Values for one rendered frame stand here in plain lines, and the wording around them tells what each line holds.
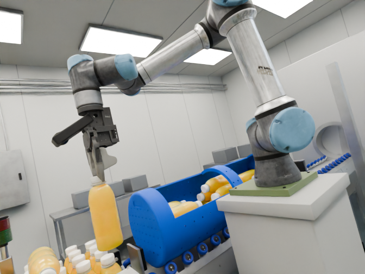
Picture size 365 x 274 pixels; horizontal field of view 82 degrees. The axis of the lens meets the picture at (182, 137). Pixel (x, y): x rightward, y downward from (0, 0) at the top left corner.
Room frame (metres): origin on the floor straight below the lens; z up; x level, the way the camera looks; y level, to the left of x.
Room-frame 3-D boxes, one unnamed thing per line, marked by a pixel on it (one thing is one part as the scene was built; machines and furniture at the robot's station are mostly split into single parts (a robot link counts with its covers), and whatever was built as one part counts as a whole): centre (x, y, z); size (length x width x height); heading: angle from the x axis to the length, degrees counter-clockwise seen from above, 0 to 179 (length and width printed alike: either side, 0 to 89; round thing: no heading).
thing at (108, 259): (0.65, 0.30, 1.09); 0.04 x 0.04 x 0.02
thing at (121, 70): (0.63, 0.14, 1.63); 0.11 x 0.11 x 0.08; 1
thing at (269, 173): (0.75, -0.29, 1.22); 0.15 x 0.15 x 0.10
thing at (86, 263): (0.64, 0.37, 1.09); 0.04 x 0.04 x 0.02
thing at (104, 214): (0.59, 0.26, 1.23); 0.07 x 0.07 x 0.19
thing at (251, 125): (0.74, -0.29, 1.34); 0.13 x 0.12 x 0.14; 1
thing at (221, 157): (4.83, -0.98, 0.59); 1.20 x 0.80 x 1.19; 39
